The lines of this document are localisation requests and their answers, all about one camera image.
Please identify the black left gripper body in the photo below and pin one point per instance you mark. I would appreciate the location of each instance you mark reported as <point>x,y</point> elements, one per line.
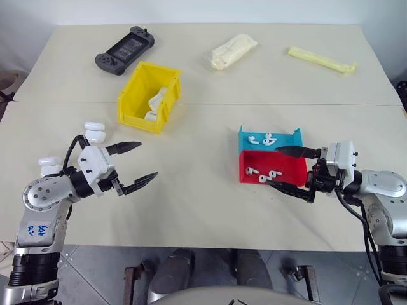
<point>112,185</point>

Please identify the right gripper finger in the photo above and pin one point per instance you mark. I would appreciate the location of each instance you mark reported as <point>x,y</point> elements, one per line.
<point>299,152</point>
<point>295,190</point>

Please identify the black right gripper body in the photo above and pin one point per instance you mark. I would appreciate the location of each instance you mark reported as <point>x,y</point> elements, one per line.
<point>326,179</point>

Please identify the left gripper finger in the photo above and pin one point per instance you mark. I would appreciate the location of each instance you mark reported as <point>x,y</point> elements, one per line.
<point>140,183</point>
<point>122,148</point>

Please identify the white earbud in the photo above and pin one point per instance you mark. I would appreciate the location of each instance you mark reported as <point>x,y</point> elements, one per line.
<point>266,142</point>
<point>271,137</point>
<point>252,139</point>
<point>251,171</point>
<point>275,173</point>
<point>263,178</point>

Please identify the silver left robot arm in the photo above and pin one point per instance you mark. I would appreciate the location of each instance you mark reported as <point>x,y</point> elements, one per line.
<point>38,197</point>

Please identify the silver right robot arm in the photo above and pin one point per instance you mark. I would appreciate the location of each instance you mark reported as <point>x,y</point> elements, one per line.
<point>384,187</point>

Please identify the yellow plastic bin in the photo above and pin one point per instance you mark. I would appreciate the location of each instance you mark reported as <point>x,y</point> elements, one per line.
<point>140,79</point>

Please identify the blue plastic tray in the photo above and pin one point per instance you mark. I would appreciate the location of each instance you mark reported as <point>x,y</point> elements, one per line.
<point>286,141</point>

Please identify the red plastic tray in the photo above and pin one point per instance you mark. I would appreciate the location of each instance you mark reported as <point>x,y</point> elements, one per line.
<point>280,165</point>

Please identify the long pale yellow packet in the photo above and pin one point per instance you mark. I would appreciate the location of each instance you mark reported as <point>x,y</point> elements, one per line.
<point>318,59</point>

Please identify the black handheld game console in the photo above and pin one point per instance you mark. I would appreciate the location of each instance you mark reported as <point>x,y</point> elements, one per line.
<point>127,49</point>

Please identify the black equipment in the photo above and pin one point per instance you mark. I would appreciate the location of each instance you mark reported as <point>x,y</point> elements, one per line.
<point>402,95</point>

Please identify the clear bag of white filling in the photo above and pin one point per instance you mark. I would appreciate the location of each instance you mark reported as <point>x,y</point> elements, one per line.
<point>230,52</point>

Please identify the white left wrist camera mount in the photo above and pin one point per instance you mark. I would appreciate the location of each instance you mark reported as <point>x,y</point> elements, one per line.
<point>93,165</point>

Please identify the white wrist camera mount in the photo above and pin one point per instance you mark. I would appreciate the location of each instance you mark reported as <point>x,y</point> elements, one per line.
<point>93,165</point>
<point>341,155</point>

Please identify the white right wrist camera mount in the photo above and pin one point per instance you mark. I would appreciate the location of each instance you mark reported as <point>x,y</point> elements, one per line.
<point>341,155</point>

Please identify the rusty metal bracket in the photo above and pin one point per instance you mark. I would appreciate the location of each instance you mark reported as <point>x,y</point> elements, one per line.
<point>132,282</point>
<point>310,282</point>

